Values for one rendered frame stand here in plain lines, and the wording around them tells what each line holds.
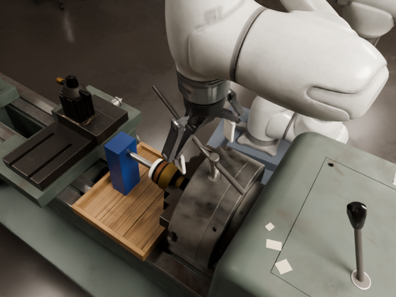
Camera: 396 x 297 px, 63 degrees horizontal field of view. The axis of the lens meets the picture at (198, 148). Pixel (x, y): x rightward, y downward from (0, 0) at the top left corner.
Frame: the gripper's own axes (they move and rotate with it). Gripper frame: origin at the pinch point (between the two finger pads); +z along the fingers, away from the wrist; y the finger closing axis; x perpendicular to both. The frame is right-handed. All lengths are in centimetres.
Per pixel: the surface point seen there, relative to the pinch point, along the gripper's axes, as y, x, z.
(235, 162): -6.8, 3.4, 8.1
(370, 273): -9.4, 39.3, 4.0
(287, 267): 2.8, 28.9, 2.5
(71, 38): -35, -276, 156
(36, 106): 27, -89, 48
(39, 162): 35, -46, 31
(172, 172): 4.6, -9.1, 18.2
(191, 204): 8.2, 5.4, 9.0
